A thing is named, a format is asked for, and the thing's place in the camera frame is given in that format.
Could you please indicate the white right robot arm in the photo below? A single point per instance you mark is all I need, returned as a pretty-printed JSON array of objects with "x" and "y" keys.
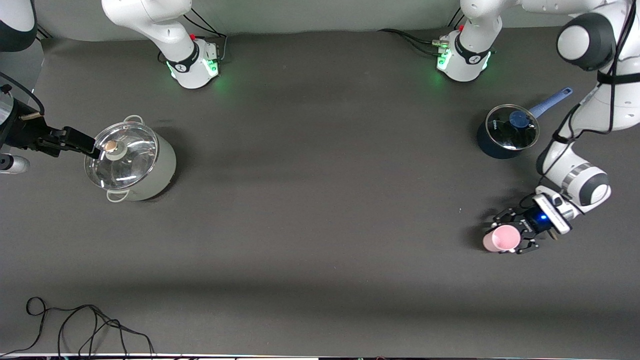
[{"x": 170, "y": 30}]

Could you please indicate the glass lid with blue knob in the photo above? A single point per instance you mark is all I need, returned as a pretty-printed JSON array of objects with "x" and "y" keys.
[{"x": 510, "y": 132}]

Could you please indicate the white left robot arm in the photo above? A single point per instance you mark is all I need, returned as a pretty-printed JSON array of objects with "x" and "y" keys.
[{"x": 600, "y": 107}]

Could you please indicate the dark grey table cover sheet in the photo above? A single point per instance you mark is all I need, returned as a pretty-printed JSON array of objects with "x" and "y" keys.
[{"x": 320, "y": 225}]

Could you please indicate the dark blue saucepan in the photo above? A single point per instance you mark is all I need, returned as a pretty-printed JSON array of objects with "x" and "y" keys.
[{"x": 487, "y": 147}]

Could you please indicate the pink plastic cup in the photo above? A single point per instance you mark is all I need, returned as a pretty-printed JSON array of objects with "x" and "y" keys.
[{"x": 501, "y": 239}]

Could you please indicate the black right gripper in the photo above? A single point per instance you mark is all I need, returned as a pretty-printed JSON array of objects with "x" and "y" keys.
[{"x": 24, "y": 133}]

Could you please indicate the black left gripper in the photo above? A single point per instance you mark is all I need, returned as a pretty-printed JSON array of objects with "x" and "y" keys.
[{"x": 531, "y": 223}]

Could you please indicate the glass lid with metal knob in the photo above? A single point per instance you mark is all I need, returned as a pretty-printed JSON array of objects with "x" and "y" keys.
[{"x": 122, "y": 160}]

